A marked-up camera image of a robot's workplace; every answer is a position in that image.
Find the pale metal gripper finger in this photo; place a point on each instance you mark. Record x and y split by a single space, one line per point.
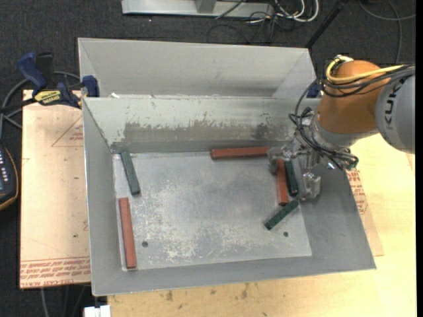
311 186
275 160

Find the dark green flat block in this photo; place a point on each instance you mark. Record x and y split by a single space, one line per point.
281 215
292 180
131 173

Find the red-brown flat block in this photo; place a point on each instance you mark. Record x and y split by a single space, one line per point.
128 234
239 152
282 187

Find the grey metal bin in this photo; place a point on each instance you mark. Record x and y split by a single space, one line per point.
205 210

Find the brown cardboard board red print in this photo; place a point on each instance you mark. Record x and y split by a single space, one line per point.
53 193

